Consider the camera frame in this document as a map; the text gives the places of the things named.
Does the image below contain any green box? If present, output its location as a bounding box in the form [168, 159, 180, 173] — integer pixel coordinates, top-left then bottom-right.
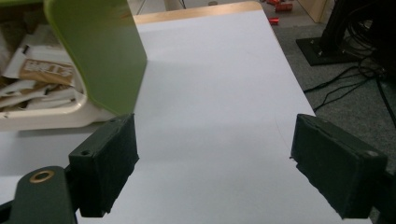
[0, 0, 149, 117]

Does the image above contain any white box base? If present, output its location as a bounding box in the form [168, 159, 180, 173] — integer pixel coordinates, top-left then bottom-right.
[0, 88, 117, 133]

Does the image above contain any bundle of black cables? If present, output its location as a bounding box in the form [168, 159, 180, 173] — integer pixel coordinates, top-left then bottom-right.
[340, 0, 390, 80]

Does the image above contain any black stand with base plate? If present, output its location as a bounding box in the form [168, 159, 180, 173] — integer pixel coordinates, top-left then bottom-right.
[295, 0, 396, 67]

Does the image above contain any pile of paper packets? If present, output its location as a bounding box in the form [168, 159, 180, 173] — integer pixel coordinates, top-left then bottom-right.
[0, 23, 86, 113]

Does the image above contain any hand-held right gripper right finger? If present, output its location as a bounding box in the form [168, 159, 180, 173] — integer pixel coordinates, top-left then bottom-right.
[290, 113, 389, 220]

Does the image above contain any long black floor cable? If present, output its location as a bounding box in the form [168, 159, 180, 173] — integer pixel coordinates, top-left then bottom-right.
[374, 76, 396, 129]

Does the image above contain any beige wooden cabinet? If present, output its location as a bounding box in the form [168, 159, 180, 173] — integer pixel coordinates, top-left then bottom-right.
[163, 0, 332, 24]

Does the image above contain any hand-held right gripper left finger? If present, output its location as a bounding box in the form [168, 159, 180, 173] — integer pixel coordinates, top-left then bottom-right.
[67, 113, 140, 218]

